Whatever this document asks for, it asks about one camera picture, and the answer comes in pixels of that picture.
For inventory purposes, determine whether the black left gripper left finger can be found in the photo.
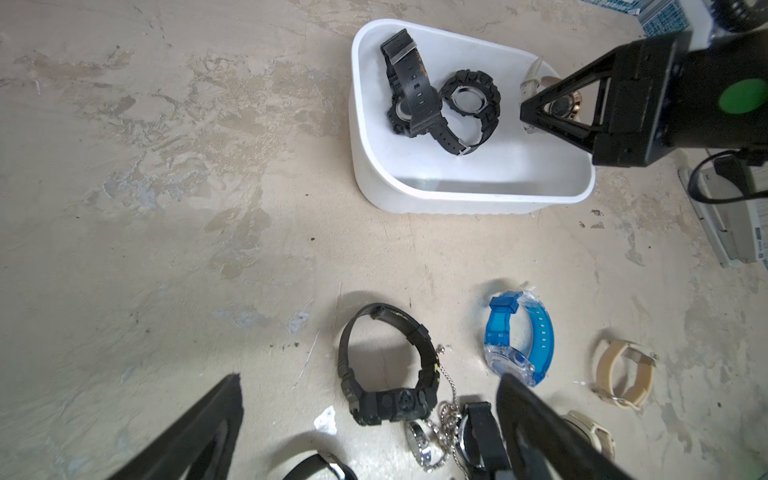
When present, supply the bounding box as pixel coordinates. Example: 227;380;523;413
111;374;244;479

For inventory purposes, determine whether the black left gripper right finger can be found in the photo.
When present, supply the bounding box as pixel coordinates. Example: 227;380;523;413
496;374;629;479

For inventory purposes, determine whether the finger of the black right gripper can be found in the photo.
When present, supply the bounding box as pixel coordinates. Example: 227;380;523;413
519;49;618;158

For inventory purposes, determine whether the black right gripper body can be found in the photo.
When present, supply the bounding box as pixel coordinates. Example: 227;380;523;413
590;31;691;167

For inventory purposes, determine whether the black rugged sports watch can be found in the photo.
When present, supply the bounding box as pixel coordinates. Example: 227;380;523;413
430;69;501;156

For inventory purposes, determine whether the beige strap slim watch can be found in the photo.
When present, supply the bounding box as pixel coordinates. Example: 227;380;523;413
593;339;659;410

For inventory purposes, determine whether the black chunky digital watch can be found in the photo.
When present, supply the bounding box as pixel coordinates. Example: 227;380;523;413
380;29;447;138

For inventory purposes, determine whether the black round digital watch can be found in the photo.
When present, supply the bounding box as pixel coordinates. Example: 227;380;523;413
337;303;440;426

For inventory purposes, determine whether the small black strap watch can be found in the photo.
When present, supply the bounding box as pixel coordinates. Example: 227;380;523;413
283;451;358;480

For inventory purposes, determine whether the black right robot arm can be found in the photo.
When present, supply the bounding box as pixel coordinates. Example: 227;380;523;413
520;1;767;201

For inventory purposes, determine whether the white plastic storage box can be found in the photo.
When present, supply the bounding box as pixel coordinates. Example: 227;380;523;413
349;19;596;215

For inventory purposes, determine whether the translucent blue plastic watch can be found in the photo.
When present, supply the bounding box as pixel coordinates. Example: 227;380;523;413
483;290;555;388

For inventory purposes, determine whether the grey black stapler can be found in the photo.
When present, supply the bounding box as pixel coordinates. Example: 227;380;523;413
691;157;767;268

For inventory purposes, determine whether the beige strap triangular watch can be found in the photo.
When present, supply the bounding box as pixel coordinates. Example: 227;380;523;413
561;410;616;461

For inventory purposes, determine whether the black leather strap watch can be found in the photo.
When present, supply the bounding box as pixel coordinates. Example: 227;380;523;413
457;402;511;479

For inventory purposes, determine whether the silver chain pocket watch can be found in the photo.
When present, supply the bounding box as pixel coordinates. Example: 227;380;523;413
404;363;468;479

